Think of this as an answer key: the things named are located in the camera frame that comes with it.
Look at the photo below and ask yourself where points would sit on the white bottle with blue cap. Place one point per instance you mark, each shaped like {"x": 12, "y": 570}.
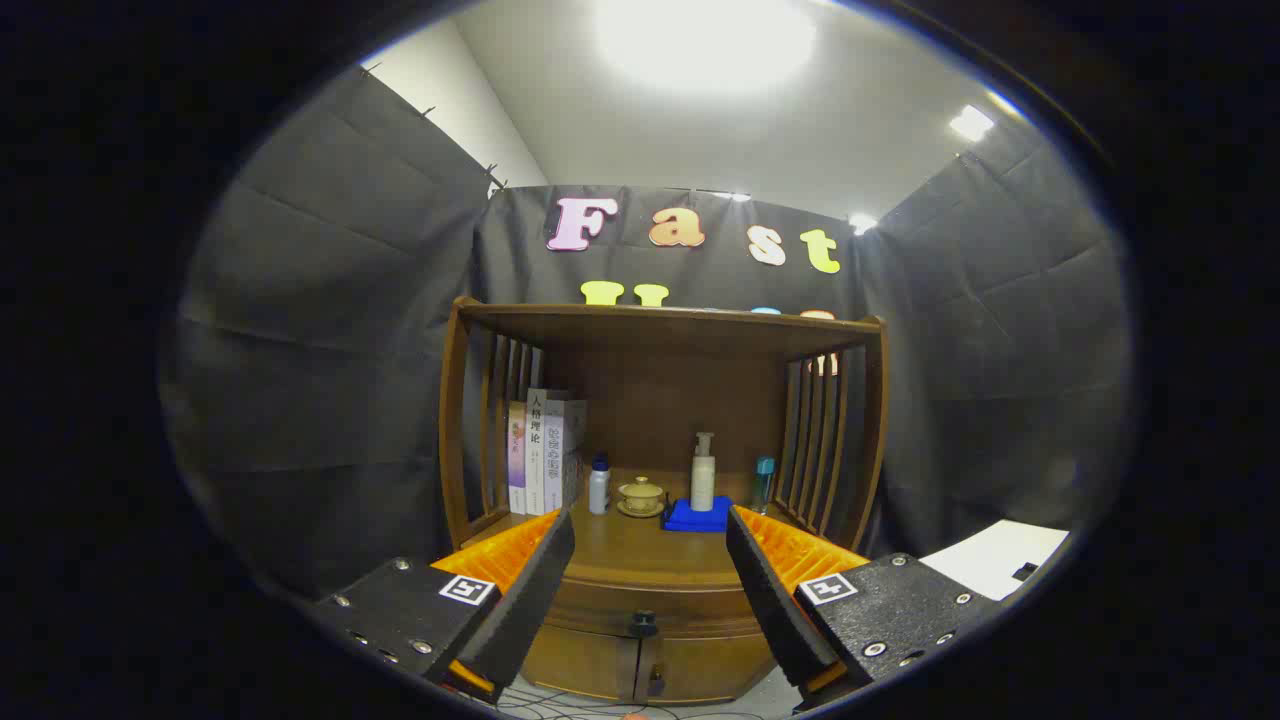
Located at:
{"x": 599, "y": 490}

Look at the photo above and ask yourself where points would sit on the pink purple book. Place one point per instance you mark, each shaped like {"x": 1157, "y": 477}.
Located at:
{"x": 517, "y": 460}

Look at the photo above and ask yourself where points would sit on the yellow lidded tea cup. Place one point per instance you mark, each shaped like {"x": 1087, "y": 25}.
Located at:
{"x": 641, "y": 497}

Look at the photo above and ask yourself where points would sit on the small ceiling light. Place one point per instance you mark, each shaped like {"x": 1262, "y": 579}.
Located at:
{"x": 971, "y": 123}

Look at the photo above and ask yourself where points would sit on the clear bottle with teal cap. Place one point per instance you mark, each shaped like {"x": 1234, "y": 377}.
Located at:
{"x": 764, "y": 485}

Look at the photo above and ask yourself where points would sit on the blue folded cloth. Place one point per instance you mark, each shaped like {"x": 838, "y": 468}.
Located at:
{"x": 697, "y": 520}

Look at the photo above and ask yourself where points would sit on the white grey storage unit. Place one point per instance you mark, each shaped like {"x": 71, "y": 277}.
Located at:
{"x": 985, "y": 555}

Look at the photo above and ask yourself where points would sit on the white pump bottle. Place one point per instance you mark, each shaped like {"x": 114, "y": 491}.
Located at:
{"x": 703, "y": 485}

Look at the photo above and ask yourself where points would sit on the large round ceiling light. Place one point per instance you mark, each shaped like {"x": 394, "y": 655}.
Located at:
{"x": 705, "y": 40}

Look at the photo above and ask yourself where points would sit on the wooden cabinet door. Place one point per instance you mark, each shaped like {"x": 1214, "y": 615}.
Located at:
{"x": 705, "y": 668}
{"x": 585, "y": 662}

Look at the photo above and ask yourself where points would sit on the wooden cabinet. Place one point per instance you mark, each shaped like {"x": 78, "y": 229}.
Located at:
{"x": 660, "y": 400}

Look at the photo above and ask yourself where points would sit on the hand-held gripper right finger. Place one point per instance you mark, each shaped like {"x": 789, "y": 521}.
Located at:
{"x": 770, "y": 600}

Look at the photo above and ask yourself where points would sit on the thick white patterned book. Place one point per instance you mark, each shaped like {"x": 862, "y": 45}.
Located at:
{"x": 565, "y": 440}

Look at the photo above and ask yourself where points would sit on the wooden countertop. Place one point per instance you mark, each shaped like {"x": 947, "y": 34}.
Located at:
{"x": 640, "y": 548}

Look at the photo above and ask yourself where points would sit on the thin white book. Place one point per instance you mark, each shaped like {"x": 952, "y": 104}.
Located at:
{"x": 536, "y": 450}

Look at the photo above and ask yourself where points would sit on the wooden drawer with black knob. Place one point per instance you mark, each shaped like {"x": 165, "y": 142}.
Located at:
{"x": 610, "y": 602}

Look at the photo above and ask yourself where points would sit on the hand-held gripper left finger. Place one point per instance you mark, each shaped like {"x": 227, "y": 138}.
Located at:
{"x": 530, "y": 600}

